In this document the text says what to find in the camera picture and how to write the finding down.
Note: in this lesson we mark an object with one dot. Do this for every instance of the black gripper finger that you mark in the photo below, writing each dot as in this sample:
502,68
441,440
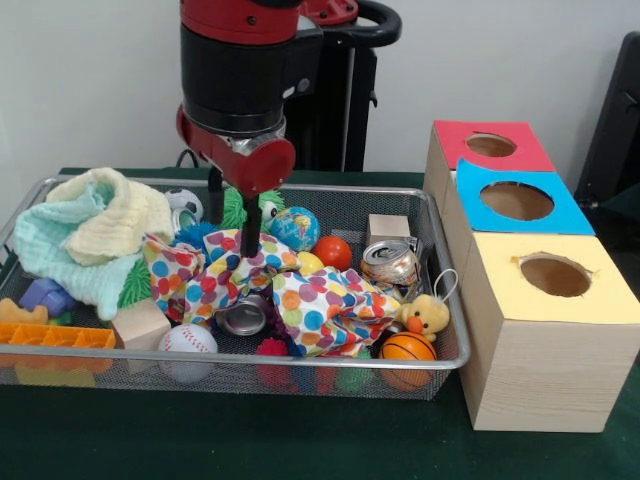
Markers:
215,195
251,225

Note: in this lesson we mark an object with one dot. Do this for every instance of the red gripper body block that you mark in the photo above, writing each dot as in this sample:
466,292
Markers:
255,165

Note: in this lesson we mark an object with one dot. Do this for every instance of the white knitted cloth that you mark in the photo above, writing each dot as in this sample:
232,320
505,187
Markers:
125,220

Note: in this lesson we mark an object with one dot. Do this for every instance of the polka dot cloth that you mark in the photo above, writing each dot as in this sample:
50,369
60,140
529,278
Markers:
320,300

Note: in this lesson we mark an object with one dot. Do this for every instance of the mint green knitted cloth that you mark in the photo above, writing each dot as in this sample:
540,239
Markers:
65,265

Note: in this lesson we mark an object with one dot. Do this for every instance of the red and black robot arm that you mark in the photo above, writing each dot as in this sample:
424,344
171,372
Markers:
245,60

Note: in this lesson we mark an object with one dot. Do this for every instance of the wooden box with three holes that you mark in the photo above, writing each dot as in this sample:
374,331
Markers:
540,350

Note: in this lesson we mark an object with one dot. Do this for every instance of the green spiky ball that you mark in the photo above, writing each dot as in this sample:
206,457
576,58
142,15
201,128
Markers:
232,210

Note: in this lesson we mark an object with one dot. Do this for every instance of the small soccer ball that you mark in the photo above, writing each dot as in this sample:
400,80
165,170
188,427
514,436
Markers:
187,205

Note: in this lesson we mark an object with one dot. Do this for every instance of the small globe print ball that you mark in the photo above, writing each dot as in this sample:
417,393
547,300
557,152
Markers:
295,228

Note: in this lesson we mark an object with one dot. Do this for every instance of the small red ball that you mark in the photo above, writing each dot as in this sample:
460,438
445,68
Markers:
332,252

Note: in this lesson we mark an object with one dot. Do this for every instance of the dented silver can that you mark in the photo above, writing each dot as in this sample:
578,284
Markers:
242,317

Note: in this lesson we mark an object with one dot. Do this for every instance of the small white baseball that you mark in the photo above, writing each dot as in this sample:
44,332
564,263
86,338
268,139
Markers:
187,340

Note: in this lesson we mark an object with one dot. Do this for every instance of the crushed silver can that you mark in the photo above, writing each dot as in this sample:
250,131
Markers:
390,266

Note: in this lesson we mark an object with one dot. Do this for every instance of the plain wooden cube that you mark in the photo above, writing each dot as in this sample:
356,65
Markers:
140,325

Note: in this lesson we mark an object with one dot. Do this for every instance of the small yellow duck toy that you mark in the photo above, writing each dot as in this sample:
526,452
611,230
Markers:
425,318

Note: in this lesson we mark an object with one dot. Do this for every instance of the small orange basketball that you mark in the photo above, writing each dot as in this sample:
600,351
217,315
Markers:
407,350

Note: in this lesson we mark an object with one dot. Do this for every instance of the orange toy building block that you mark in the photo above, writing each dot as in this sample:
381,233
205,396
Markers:
50,337

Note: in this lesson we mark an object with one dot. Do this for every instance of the black upright panel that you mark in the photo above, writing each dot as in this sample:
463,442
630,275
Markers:
620,130

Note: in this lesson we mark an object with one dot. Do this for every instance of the green cloth side table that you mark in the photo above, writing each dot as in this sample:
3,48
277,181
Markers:
625,205

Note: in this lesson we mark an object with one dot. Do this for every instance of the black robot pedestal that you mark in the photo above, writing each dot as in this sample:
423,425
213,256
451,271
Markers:
345,100

